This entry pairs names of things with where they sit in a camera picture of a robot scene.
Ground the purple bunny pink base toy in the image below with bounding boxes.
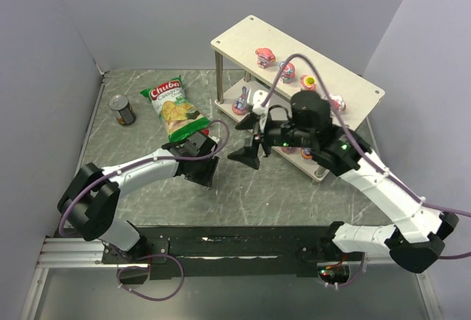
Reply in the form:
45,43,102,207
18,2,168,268
231,86,249,116

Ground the pink white cupcake toy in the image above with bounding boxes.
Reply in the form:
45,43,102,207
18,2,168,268
329,94,347,113

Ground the pink cup toy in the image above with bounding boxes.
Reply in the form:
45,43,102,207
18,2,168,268
300,74,317,91

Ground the pink striped bunny toy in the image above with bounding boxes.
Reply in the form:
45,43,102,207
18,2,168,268
279,61,296,84

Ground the pink bunny flower ring toy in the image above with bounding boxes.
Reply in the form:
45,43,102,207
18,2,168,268
255,47,276,68

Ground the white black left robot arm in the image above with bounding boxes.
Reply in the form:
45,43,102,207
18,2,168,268
57,131,219,260

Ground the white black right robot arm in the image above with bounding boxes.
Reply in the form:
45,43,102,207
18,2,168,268
228,90,459,274

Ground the white wooden two-tier shelf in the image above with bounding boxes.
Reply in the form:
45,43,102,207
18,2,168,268
210,15,388,182

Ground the green Chuba chips bag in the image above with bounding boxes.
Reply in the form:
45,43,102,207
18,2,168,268
140,77,210,142

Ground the dark soda can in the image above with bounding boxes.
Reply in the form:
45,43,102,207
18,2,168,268
108,94,136,126

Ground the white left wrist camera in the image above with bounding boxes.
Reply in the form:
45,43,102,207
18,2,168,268
202,129,220,146

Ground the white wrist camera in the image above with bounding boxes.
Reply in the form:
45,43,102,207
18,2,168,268
247,88,270,115
202,129,220,146

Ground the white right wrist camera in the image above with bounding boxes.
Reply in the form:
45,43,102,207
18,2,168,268
247,88,270,115

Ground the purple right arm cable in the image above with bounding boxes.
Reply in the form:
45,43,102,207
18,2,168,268
259,53,471,288

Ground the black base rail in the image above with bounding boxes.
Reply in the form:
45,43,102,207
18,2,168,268
102,226,361,280

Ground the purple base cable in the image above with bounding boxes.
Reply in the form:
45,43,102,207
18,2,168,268
116,255,185,302

